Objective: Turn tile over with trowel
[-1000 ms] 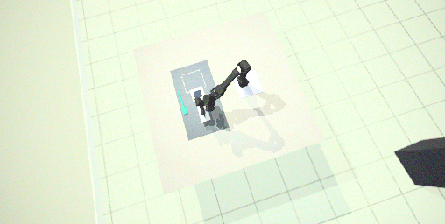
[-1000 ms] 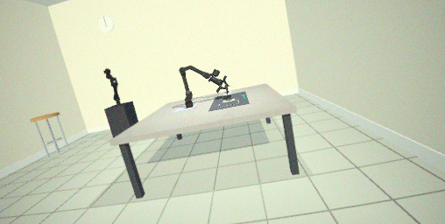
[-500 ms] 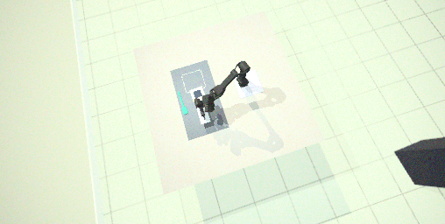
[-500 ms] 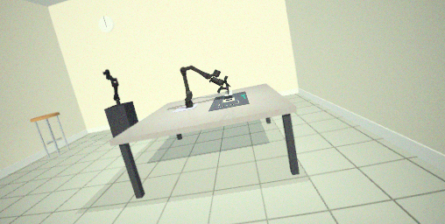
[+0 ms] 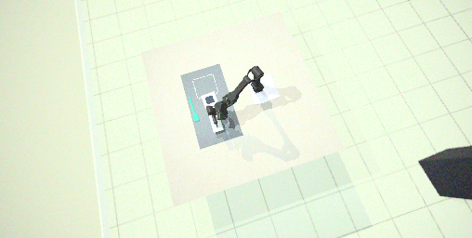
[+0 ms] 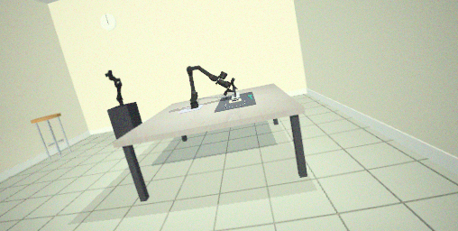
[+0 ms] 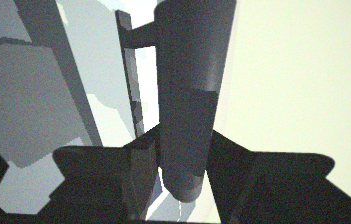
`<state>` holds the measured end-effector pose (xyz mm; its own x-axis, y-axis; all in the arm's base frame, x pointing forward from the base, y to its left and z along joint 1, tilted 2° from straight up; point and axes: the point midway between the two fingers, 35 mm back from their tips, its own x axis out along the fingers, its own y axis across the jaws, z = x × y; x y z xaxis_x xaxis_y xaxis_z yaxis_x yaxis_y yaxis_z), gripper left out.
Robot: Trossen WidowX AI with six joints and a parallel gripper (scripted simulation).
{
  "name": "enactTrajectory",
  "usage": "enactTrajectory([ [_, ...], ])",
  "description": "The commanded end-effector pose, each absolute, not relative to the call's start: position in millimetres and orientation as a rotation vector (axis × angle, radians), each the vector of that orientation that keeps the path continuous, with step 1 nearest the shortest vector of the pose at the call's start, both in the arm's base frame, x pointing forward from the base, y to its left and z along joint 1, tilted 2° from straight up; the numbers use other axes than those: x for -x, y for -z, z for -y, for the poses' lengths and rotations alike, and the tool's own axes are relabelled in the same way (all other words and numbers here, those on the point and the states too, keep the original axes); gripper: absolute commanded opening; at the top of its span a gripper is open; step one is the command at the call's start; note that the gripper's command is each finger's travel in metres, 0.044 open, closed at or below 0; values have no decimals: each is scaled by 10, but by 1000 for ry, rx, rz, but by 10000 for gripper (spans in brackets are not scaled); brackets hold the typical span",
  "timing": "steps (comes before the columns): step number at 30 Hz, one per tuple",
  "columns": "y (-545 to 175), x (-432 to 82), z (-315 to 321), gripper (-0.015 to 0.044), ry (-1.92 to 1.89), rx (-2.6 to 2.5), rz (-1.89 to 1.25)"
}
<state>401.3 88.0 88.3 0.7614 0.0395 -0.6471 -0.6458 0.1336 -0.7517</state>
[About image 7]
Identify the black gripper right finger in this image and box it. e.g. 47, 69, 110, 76
206, 129, 336, 224

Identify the white square tile with dark blue centre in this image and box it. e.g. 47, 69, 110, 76
146, 168, 169, 220

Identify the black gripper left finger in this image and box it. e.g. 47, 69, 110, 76
53, 123, 161, 220

